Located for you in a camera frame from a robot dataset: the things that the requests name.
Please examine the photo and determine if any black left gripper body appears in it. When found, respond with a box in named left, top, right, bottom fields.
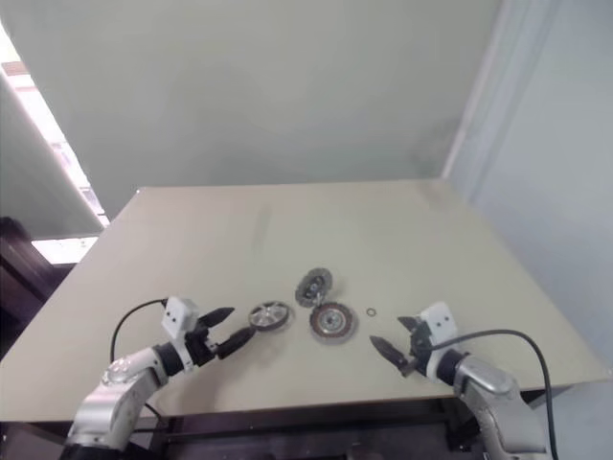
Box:
left=184, top=320, right=224, bottom=370

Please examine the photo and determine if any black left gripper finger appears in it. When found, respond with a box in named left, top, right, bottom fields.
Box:
left=197, top=306, right=237, bottom=332
left=215, top=327, right=258, bottom=360

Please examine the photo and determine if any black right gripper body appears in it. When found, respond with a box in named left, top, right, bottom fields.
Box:
left=400, top=320, right=435, bottom=380

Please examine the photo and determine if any silver gear disc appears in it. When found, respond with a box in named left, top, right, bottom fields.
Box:
left=247, top=299, right=295, bottom=334

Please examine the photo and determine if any reddish gear disc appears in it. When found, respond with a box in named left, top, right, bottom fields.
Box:
left=307, top=301, right=358, bottom=346

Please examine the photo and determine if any dark gear disc top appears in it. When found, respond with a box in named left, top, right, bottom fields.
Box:
left=294, top=266, right=337, bottom=309

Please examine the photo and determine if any dark wooden furniture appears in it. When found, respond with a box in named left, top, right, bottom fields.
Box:
left=0, top=216, right=67, bottom=357

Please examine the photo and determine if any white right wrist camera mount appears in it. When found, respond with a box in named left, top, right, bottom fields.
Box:
left=419, top=301, right=460, bottom=382

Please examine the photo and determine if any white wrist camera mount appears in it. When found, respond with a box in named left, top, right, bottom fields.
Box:
left=160, top=296, right=200, bottom=373
left=419, top=301, right=460, bottom=382

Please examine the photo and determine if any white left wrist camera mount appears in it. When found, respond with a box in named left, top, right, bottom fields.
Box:
left=160, top=296, right=200, bottom=373

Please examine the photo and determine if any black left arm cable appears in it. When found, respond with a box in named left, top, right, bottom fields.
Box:
left=109, top=299, right=169, bottom=361

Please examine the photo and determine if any dark table frame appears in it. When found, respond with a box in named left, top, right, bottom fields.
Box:
left=0, top=387, right=550, bottom=460

